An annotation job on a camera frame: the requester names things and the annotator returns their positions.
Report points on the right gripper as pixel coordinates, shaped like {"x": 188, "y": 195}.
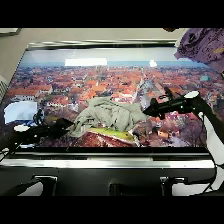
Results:
{"x": 155, "y": 109}

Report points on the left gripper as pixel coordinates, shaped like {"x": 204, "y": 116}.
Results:
{"x": 61, "y": 126}

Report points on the grey garment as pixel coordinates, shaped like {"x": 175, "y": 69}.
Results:
{"x": 110, "y": 115}

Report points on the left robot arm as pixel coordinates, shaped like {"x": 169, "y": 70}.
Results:
{"x": 30, "y": 133}

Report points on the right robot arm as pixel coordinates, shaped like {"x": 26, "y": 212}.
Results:
{"x": 213, "y": 133}

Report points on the purple patterned garment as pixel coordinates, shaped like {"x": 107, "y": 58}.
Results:
{"x": 203, "y": 45}

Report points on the silver frame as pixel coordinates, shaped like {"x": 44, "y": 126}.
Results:
{"x": 100, "y": 163}

